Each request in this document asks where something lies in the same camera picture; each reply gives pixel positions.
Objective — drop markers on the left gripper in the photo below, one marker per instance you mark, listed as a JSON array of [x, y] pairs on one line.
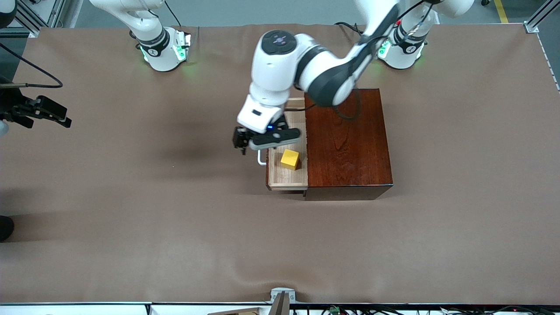
[[240, 138]]

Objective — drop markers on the yellow cube block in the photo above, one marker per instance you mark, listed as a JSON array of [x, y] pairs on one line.
[[289, 158]]

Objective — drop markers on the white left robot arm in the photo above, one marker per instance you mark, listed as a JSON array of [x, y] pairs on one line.
[[280, 65]]

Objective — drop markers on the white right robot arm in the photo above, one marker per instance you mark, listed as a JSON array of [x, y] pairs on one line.
[[159, 57]]

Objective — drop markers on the dark wooden drawer cabinet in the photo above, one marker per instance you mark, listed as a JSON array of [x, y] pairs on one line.
[[350, 153]]

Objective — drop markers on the black rounded object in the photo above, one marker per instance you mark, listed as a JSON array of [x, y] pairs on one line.
[[5, 228]]

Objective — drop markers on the large table cover sheet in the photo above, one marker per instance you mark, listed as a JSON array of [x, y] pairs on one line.
[[175, 240]]

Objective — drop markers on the light brown board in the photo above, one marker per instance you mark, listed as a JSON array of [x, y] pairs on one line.
[[240, 312]]

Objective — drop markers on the green terminal connector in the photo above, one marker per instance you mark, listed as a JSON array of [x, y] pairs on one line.
[[334, 309]]

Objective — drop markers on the aluminium frame structure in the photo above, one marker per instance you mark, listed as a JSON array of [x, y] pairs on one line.
[[54, 11]]

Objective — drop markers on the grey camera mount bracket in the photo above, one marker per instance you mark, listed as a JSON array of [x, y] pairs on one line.
[[282, 292]]

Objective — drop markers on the white table edge rail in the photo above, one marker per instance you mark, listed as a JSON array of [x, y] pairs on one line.
[[87, 309]]

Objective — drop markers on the aluminium frame profile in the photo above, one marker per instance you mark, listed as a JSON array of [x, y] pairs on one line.
[[540, 15]]

